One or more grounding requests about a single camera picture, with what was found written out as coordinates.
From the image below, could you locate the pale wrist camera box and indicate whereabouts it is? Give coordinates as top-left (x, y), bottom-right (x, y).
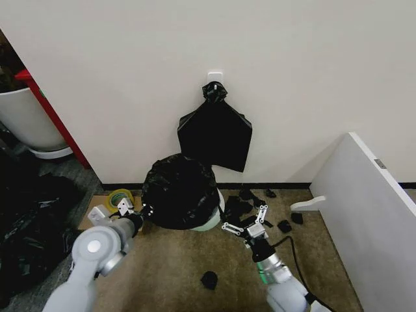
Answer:
top-left (246, 224), bottom-right (268, 241)

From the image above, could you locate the white wall hook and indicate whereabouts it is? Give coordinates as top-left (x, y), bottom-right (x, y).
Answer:
top-left (207, 68), bottom-right (225, 86)

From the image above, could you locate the brown cardboard sheet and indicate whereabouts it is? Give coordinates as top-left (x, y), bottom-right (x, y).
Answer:
top-left (75, 192), bottom-right (153, 235)

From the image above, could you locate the black garbage bag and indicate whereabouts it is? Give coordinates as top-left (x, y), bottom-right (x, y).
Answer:
top-left (176, 82), bottom-right (254, 174)
top-left (142, 153), bottom-right (222, 231)

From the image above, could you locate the yellow-green tape roll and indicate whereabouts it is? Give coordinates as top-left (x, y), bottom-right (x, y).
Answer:
top-left (107, 187), bottom-right (136, 209)

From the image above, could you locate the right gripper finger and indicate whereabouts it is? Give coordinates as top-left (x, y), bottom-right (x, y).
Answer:
top-left (220, 208), bottom-right (250, 237)
top-left (252, 196), bottom-right (270, 228)

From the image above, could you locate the white plant pot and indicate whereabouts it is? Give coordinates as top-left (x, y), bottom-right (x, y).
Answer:
top-left (0, 85), bottom-right (68, 152)

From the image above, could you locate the pale green trash bin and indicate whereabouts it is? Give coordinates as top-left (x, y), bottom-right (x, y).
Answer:
top-left (190, 190), bottom-right (227, 232)

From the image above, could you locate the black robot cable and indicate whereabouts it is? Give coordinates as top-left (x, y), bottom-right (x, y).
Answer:
top-left (271, 235), bottom-right (329, 305)

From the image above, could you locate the red metal frame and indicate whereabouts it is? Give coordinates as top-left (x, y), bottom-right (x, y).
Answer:
top-left (14, 68), bottom-right (92, 170)

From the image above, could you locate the large black plastic scrap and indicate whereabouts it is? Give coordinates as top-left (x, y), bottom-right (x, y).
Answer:
top-left (223, 194), bottom-right (255, 223)

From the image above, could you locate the white pot saucer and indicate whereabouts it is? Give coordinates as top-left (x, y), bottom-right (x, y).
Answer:
top-left (27, 145), bottom-right (74, 160)

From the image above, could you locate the pile of black plastic bags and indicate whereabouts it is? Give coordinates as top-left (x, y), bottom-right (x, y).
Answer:
top-left (0, 129), bottom-right (86, 303)

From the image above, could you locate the white board panel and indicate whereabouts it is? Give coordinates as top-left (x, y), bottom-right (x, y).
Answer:
top-left (309, 131), bottom-right (416, 312)

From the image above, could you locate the white curved board foot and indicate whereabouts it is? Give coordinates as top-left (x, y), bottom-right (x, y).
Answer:
top-left (290, 195), bottom-right (326, 212)

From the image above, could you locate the flat black hanging garbage bag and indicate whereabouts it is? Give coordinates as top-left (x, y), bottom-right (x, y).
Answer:
top-left (176, 82), bottom-right (254, 174)

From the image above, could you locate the black baseboard strip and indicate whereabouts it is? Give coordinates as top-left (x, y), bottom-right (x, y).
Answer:
top-left (100, 183), bottom-right (416, 190)

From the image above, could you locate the dark potted plant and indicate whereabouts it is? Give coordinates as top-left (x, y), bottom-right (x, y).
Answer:
top-left (0, 31), bottom-right (31, 94)

